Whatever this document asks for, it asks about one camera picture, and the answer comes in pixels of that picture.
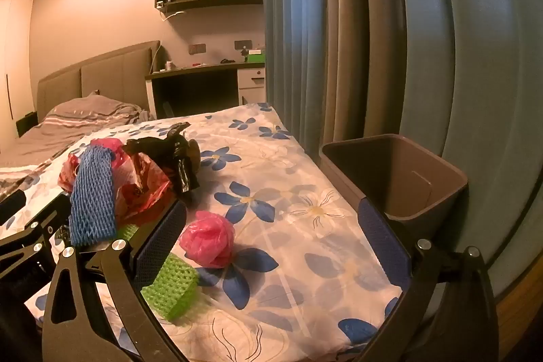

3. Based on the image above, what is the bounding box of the brown plastic trash bin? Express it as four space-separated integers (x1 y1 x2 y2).
320 134 469 249

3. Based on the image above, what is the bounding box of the white cable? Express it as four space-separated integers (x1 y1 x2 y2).
158 7 188 22

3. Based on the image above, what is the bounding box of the black plastic bag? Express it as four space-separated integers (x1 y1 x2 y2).
126 122 201 193

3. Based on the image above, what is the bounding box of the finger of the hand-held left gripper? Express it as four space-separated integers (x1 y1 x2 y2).
0 194 71 268
0 190 27 221

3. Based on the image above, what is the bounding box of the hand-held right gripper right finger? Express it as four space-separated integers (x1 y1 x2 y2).
357 196 500 362

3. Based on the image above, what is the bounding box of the pink plastic bag ball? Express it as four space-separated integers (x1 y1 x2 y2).
178 210 237 269

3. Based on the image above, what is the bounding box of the padded bed headboard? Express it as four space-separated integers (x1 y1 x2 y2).
36 40 161 123

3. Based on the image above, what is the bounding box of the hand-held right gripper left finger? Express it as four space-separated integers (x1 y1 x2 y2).
41 201 190 362

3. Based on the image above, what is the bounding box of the blue foam net sleeve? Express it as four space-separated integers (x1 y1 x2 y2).
69 145 118 248

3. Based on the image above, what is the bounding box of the blue grey curtain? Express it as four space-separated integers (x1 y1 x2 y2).
259 0 543 303

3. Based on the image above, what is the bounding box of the dark desk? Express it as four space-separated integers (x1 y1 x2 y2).
145 63 267 119

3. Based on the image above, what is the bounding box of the dark nightstand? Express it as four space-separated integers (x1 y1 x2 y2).
16 113 39 139

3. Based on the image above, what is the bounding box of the green foam net sleeve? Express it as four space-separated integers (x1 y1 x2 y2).
116 224 200 321

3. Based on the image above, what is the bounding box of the white drawer cabinet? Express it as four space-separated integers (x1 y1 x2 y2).
238 67 267 107

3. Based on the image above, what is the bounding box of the red plastic bag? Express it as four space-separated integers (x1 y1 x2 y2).
57 152 176 228

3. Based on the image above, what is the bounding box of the blue flower bed sheet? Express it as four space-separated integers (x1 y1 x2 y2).
0 102 405 362

